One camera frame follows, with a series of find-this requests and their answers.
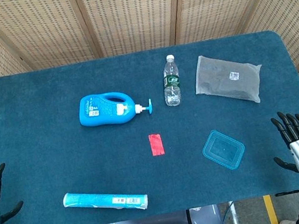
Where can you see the blue felt table cover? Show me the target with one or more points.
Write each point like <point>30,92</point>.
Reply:
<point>61,168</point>

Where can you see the blue transparent container lid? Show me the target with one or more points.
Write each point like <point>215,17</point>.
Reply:
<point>223,149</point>

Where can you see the blue cling film roll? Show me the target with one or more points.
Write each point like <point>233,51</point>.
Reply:
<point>104,201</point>

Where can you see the grey plastic bag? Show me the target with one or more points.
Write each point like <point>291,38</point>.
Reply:
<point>226,78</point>

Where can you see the blue pump detergent bottle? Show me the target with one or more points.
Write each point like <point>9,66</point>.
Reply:
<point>103,111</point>

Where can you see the clear plastic water bottle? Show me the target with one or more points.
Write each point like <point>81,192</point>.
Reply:
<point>172,84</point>

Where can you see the woven bamboo folding screen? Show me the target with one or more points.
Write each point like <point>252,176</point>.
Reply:
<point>131,10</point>

